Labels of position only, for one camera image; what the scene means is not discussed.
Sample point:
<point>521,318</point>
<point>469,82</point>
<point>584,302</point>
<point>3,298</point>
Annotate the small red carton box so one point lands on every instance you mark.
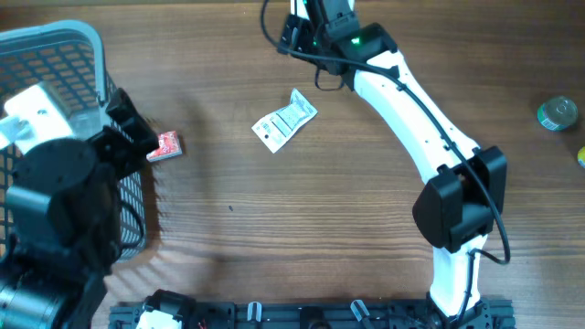
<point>169,146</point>

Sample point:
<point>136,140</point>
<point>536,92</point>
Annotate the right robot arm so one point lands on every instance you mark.
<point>462,200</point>

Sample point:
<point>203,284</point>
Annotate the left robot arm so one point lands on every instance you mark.
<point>66,207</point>

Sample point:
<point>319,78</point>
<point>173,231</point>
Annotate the black red snack packet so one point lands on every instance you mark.
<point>278,127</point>

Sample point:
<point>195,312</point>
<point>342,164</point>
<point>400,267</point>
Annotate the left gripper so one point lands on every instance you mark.
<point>129,156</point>

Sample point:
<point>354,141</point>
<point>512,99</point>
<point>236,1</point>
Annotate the white barcode scanner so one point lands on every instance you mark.
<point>299,8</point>

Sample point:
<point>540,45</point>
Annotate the grey plastic mesh basket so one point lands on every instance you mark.
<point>69,54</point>

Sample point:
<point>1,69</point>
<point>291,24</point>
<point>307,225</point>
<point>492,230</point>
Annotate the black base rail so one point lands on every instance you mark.
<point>315,315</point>

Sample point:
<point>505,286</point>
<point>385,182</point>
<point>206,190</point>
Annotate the yellow capped bottle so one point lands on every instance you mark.
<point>581,156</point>

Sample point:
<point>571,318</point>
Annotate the silver tin can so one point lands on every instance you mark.
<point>557,114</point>

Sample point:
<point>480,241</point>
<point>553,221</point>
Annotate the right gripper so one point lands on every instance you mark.
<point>304,36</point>

